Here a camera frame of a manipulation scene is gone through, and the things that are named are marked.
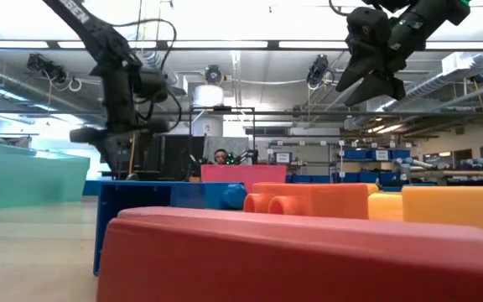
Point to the black ceiling reel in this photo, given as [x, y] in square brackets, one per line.
[319, 70]
[213, 74]
[480, 76]
[46, 67]

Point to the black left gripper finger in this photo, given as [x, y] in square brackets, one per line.
[88, 135]
[158, 126]

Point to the long red block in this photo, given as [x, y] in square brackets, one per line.
[287, 260]

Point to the bright ceiling light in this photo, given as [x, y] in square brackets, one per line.
[386, 128]

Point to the grey panel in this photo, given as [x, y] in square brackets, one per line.
[235, 144]

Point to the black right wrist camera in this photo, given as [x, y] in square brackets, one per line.
[367, 29]

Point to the metal shelving rack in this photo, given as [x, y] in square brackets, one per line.
[341, 168]

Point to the small blue block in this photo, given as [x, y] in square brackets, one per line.
[89, 188]
[187, 195]

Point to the yellow block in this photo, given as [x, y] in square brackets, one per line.
[455, 209]

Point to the dark monitor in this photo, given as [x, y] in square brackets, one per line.
[147, 151]

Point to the white sign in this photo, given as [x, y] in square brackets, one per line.
[282, 157]

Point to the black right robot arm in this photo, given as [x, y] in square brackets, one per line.
[430, 14]

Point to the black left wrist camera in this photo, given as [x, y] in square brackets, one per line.
[153, 84]

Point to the silver flexible duct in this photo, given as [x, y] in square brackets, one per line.
[153, 58]

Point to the wooden workbench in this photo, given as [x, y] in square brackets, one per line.
[459, 173]

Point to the red plastic bin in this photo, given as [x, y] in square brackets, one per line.
[243, 173]

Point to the white cylindrical tank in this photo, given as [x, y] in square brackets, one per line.
[208, 95]

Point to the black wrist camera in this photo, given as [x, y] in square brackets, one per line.
[153, 84]
[367, 29]

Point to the green translucent plastic bin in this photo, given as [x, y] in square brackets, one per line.
[23, 180]

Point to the black horizontal beam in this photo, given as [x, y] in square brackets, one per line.
[275, 113]

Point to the blue storage bin white label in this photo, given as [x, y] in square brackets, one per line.
[380, 154]

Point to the small black robot arm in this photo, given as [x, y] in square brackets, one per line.
[243, 157]

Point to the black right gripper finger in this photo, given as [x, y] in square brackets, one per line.
[361, 71]
[382, 90]

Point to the orange block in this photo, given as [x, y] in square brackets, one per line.
[321, 201]

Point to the grey ceiling pipe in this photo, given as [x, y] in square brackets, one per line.
[476, 94]

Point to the person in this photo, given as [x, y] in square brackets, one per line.
[220, 156]

